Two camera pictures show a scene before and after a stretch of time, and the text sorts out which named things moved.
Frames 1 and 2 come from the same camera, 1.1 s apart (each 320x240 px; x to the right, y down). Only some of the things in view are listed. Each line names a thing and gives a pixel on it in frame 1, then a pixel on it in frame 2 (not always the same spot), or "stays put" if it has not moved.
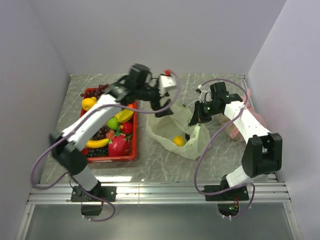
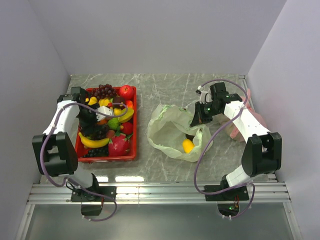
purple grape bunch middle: (101, 133) stays put
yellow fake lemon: (178, 140) → (188, 145)
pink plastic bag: (235, 134) stays put
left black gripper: (156, 105) → (87, 128)
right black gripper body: (205, 110) stays put
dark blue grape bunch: (100, 151) stays put
